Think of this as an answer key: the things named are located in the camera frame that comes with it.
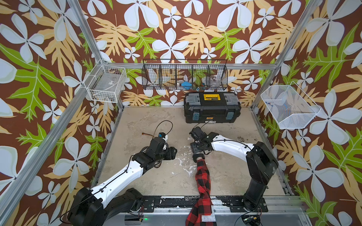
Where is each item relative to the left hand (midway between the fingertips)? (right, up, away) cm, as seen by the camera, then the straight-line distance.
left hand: (174, 148), depth 82 cm
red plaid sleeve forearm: (+15, -27, -10) cm, 33 cm away
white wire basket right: (+69, +24, 0) cm, 74 cm away
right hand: (+14, 0, +10) cm, 17 cm away
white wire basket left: (-42, +39, +3) cm, 58 cm away
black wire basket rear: (+7, +50, +17) cm, 53 cm away
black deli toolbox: (+26, +26, +16) cm, 40 cm away
